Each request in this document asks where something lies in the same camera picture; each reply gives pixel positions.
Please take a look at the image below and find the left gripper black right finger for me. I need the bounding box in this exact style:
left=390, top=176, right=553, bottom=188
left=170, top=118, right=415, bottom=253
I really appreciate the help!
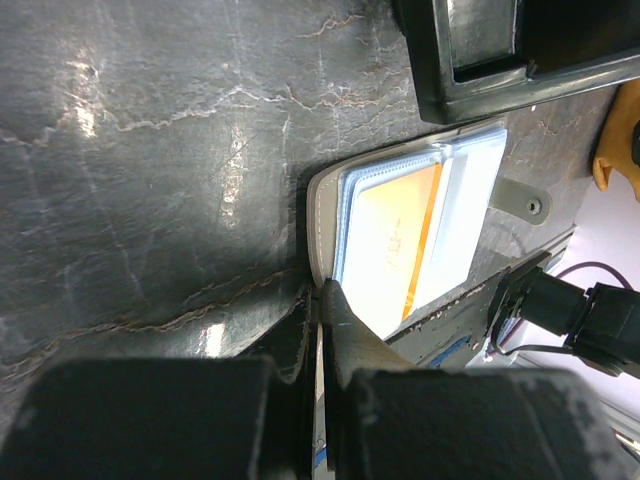
left=319, top=279, right=415, bottom=479

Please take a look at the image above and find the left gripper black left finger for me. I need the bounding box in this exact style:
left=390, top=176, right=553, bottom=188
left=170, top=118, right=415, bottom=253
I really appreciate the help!
left=232, top=283, right=318, bottom=479

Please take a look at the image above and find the grey card holder wallet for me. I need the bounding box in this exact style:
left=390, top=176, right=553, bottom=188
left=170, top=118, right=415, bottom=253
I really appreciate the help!
left=305, top=118, right=554, bottom=339

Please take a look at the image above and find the gold yellow credit card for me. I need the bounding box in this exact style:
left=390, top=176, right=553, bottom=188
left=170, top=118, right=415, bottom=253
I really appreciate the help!
left=341, top=164, right=442, bottom=337

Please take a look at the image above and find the black plastic card box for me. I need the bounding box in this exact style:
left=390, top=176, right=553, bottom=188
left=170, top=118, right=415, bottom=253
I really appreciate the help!
left=391, top=0, right=639, bottom=125

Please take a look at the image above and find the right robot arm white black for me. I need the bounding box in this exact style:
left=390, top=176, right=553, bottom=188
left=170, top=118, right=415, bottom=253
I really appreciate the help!
left=487, top=251, right=639, bottom=378

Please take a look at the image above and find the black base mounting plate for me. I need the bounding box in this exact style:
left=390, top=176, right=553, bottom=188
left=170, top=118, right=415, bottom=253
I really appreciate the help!
left=386, top=273, right=505, bottom=369

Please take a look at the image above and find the yellow tote bag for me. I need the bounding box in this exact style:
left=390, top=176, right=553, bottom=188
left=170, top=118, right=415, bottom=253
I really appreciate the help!
left=592, top=79, right=639, bottom=200

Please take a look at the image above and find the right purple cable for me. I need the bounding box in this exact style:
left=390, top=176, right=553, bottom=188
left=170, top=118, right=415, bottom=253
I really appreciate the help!
left=487, top=262, right=636, bottom=359

